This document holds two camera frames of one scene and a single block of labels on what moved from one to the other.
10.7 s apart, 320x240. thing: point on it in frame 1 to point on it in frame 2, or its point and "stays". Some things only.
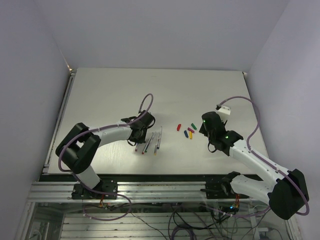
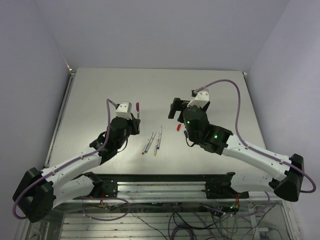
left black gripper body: (141, 139) to (130, 129)
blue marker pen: (159, 140) stays
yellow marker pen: (155, 148) stays
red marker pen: (148, 142) stays
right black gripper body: (203, 130) to (191, 137)
